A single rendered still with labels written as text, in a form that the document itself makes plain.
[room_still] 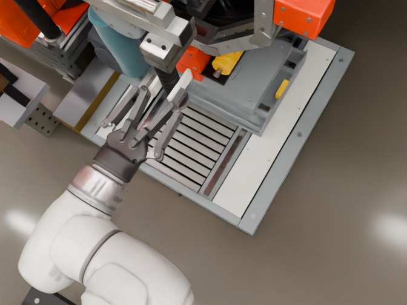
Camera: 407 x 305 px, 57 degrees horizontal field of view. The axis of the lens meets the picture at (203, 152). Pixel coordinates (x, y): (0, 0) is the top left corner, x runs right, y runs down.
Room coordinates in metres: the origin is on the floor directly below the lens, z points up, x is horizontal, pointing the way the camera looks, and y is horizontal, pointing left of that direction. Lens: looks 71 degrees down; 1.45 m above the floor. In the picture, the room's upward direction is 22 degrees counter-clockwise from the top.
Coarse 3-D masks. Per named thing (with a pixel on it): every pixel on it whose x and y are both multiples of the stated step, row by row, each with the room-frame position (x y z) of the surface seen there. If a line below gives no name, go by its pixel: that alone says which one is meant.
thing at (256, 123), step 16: (288, 64) 0.63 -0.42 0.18; (288, 80) 0.58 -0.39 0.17; (192, 96) 0.67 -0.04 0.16; (208, 96) 0.65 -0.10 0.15; (272, 96) 0.55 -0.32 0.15; (224, 112) 0.56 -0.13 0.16; (240, 112) 0.54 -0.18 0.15; (256, 112) 0.51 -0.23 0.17; (272, 112) 0.49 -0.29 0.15; (256, 128) 0.45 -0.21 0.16
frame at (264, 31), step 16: (256, 0) 0.44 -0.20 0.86; (272, 0) 0.41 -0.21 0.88; (256, 16) 0.44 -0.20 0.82; (272, 16) 0.41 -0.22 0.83; (208, 32) 0.59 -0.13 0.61; (224, 32) 0.55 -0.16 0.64; (240, 32) 0.49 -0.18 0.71; (256, 32) 0.44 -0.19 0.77; (272, 32) 0.41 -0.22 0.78; (208, 48) 0.54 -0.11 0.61; (224, 48) 0.51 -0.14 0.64; (240, 48) 0.47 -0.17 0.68
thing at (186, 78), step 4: (188, 68) 0.37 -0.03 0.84; (188, 72) 0.36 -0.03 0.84; (184, 76) 0.36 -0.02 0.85; (188, 76) 0.36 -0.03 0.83; (192, 76) 0.37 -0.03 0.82; (180, 80) 0.35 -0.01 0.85; (184, 80) 0.35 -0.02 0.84; (188, 80) 0.36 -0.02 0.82; (176, 84) 0.35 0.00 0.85; (180, 84) 0.35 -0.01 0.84; (184, 84) 0.35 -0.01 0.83; (176, 88) 0.34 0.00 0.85; (184, 88) 0.35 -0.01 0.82; (172, 92) 0.34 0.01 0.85; (176, 92) 0.34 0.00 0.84; (168, 96) 0.33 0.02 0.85; (172, 96) 0.33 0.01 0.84; (168, 100) 0.33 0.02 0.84
